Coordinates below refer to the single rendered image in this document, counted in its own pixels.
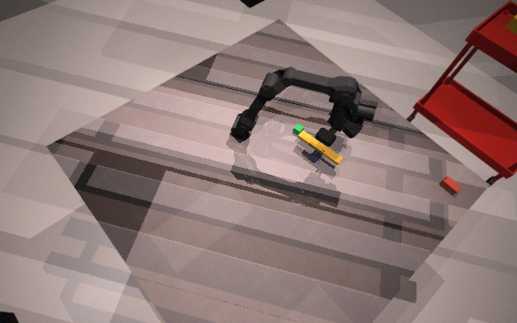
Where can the yellow bar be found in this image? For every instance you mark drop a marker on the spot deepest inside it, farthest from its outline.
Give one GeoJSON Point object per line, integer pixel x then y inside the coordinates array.
{"type": "Point", "coordinates": [321, 148]}

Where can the green cube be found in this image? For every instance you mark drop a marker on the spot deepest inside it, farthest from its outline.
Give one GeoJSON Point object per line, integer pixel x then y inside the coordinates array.
{"type": "Point", "coordinates": [298, 129]}

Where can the small red block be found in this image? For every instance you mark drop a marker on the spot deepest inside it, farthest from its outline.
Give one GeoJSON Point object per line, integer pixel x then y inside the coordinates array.
{"type": "Point", "coordinates": [450, 185]}

